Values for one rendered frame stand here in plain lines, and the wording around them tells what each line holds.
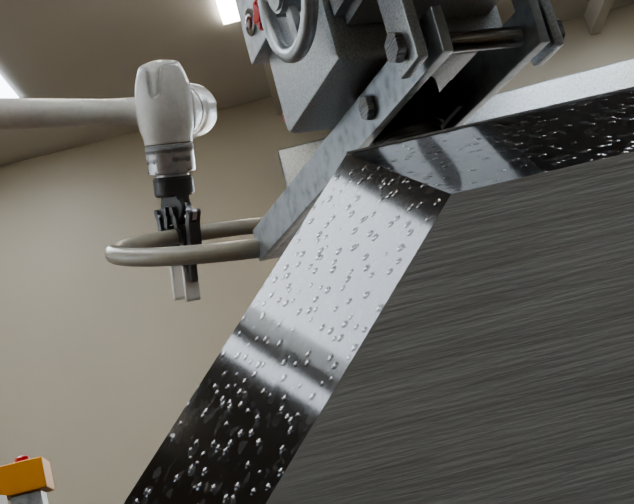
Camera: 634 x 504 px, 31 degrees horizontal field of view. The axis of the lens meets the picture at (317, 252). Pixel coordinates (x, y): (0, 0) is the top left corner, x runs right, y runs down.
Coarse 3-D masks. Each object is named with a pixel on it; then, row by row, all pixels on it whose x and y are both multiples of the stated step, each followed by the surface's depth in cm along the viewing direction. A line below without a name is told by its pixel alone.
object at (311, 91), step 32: (320, 0) 125; (288, 32) 134; (320, 32) 125; (352, 32) 124; (384, 32) 125; (288, 64) 136; (320, 64) 127; (352, 64) 124; (448, 64) 131; (288, 96) 137; (320, 96) 131; (352, 96) 133; (288, 128) 140; (320, 128) 140
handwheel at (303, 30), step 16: (272, 0) 121; (288, 0) 119; (304, 0) 114; (272, 16) 126; (288, 16) 120; (304, 16) 115; (272, 32) 125; (304, 32) 116; (272, 48) 125; (288, 48) 121; (304, 48) 118
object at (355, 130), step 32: (448, 32) 111; (480, 32) 115; (512, 32) 117; (544, 32) 115; (384, 64) 123; (480, 64) 126; (512, 64) 120; (384, 96) 124; (480, 96) 127; (352, 128) 133; (320, 160) 144; (288, 192) 156; (320, 192) 146; (288, 224) 158
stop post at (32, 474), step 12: (0, 468) 288; (12, 468) 288; (24, 468) 288; (36, 468) 288; (48, 468) 295; (0, 480) 287; (12, 480) 287; (24, 480) 287; (36, 480) 287; (48, 480) 291; (0, 492) 286; (12, 492) 286; (24, 492) 287; (36, 492) 288
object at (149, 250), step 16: (208, 224) 216; (224, 224) 217; (240, 224) 217; (256, 224) 217; (128, 240) 201; (144, 240) 205; (160, 240) 209; (176, 240) 212; (240, 240) 172; (256, 240) 172; (112, 256) 184; (128, 256) 179; (144, 256) 177; (160, 256) 175; (176, 256) 173; (192, 256) 172; (208, 256) 172; (224, 256) 172; (240, 256) 172; (256, 256) 172
